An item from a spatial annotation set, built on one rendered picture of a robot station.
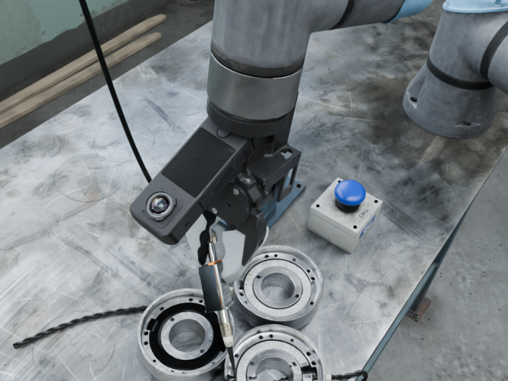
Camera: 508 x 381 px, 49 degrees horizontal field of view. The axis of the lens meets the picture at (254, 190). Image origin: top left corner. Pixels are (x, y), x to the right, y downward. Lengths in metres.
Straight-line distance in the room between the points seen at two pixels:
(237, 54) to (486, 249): 1.59
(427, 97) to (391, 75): 0.14
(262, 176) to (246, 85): 0.10
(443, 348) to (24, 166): 1.21
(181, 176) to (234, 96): 0.08
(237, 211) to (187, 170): 0.07
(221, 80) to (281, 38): 0.06
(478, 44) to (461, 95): 0.10
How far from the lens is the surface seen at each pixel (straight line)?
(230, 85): 0.43
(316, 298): 0.66
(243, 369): 0.62
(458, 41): 0.89
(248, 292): 0.66
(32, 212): 0.81
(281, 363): 0.63
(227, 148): 0.46
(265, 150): 0.52
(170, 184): 0.46
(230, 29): 0.41
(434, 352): 1.66
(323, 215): 0.73
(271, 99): 0.43
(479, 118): 0.96
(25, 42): 2.39
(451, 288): 1.79
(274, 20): 0.40
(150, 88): 0.98
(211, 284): 0.58
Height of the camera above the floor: 1.39
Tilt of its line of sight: 47 degrees down
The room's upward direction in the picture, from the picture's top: 4 degrees clockwise
